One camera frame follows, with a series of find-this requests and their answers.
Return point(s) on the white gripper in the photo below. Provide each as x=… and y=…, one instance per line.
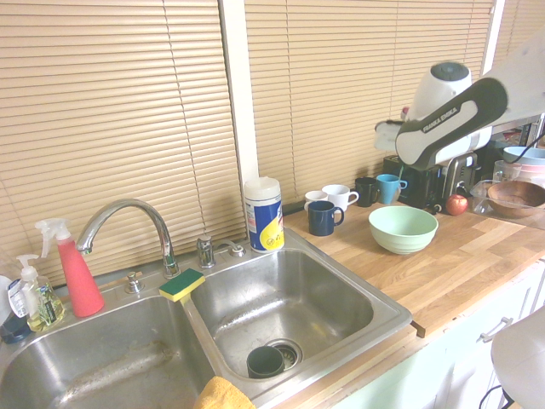
x=385, y=135

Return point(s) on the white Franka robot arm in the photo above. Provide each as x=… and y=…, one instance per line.
x=447, y=115

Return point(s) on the sink deck sprayer cap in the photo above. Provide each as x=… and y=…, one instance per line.
x=236, y=250

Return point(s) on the stainless steel double sink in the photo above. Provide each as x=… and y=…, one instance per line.
x=281, y=294

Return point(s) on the metal sink drain strainer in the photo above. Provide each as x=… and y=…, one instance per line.
x=291, y=353

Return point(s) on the chrome sink deck button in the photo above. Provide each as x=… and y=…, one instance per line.
x=134, y=284

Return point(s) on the light blue mug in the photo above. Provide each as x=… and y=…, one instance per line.
x=388, y=189

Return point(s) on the black mug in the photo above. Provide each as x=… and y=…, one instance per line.
x=366, y=191

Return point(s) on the black and chrome toaster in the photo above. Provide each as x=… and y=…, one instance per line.
x=419, y=187

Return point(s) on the beige window blind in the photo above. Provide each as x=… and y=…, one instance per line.
x=106, y=106
x=340, y=85
x=517, y=21

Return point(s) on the white mug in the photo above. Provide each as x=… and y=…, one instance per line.
x=338, y=197

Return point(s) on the white ribbed cup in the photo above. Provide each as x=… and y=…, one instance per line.
x=315, y=197

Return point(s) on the pale green bowl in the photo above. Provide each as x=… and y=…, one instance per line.
x=402, y=232

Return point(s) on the red apple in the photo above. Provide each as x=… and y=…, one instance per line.
x=457, y=205

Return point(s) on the navy blue mug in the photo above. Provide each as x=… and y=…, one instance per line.
x=321, y=219

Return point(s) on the clear plastic container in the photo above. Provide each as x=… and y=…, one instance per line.
x=481, y=200

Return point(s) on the clear drinking glass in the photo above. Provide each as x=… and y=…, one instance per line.
x=504, y=172

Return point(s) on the light blue bowl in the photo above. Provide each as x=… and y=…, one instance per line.
x=530, y=155

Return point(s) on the Lysol wipes canister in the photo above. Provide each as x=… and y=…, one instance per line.
x=264, y=217

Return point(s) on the brown wooden bowl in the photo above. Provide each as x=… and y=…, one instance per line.
x=517, y=200

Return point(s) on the pink bowl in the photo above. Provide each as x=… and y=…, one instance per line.
x=534, y=172

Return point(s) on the white kitchen cabinets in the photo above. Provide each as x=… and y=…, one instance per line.
x=426, y=366

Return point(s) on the yellow and green sponge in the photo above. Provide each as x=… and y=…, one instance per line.
x=181, y=285

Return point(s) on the dark grey cup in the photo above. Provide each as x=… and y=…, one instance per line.
x=265, y=362

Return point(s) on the chrome curved faucet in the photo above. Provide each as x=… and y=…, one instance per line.
x=127, y=204

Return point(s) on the yellow dish cloth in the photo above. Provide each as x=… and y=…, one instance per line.
x=223, y=394

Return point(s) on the red spray bottle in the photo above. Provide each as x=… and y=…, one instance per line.
x=81, y=281

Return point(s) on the clear soap pump bottle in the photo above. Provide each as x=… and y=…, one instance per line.
x=42, y=311

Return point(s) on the white bottle with blue label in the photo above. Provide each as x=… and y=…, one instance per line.
x=16, y=300

